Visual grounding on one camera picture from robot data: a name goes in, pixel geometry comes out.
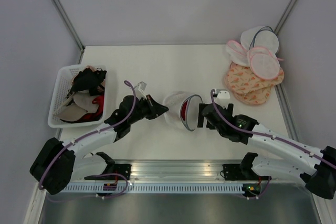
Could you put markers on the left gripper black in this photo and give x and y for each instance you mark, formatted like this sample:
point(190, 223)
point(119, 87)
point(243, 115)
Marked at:
point(156, 109)

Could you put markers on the red bra from bag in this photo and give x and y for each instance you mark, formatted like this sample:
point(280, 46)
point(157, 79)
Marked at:
point(183, 111)

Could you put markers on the pink trimmed mesh bag front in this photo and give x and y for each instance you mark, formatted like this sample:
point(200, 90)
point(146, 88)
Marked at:
point(264, 63)

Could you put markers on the black bra in basket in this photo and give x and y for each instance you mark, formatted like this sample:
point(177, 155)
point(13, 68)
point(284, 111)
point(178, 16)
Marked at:
point(90, 81)

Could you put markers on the floral orange laundry bag lower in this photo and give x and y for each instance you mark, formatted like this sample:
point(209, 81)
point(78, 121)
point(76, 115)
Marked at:
point(257, 97)

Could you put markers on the white mesh laundry bag blue trim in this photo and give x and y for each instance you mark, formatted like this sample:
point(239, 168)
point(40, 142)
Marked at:
point(174, 102)

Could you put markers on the beige bra in basket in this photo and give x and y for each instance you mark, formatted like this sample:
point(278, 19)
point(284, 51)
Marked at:
point(81, 105)

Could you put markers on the right arm base black plate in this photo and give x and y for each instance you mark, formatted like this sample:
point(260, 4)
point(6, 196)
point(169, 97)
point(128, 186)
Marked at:
point(236, 172)

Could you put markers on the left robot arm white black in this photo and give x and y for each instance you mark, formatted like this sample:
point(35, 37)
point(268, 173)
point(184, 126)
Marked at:
point(114, 128)

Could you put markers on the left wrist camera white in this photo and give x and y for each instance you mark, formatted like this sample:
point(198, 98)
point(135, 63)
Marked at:
point(140, 90)

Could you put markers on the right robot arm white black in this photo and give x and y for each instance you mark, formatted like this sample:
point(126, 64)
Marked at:
point(311, 166)

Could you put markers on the right aluminium frame post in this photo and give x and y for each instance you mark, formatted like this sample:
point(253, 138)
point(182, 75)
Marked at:
point(285, 15)

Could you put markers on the pink trimmed mesh bag back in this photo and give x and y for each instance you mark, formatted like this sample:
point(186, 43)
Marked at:
point(237, 53)

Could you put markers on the aluminium rail front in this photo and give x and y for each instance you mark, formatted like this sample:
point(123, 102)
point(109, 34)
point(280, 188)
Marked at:
point(168, 167)

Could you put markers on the white slotted cable duct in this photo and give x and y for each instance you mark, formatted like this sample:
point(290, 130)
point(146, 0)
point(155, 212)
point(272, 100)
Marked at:
point(159, 188)

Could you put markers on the aluminium frame post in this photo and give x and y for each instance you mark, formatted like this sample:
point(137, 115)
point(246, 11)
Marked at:
point(63, 15)
point(285, 15)

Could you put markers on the floral orange laundry bag upper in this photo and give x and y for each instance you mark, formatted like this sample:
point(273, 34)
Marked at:
point(243, 81)

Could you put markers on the left arm base black plate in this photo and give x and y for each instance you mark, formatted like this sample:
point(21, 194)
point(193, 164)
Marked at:
point(123, 170)

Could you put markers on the white mesh bag blue zipper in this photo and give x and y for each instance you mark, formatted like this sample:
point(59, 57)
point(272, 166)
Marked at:
point(260, 36)

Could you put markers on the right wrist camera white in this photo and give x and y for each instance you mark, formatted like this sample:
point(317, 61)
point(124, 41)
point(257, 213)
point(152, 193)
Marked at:
point(220, 95)

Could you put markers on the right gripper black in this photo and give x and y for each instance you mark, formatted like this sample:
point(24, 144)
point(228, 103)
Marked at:
point(200, 118)

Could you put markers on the floral orange laundry bag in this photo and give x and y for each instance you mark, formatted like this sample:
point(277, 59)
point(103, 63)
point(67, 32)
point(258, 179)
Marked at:
point(257, 97)
point(243, 81)

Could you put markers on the left aluminium frame post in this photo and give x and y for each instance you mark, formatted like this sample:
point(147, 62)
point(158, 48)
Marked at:
point(63, 15)

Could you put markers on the pink trimmed mesh bag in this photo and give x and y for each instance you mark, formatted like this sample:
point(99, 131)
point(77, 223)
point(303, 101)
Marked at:
point(264, 63)
point(237, 53)

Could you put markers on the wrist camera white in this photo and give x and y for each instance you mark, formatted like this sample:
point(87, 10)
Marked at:
point(140, 90)
point(220, 95)

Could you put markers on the red bra in basket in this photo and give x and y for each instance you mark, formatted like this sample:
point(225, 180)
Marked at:
point(91, 117)

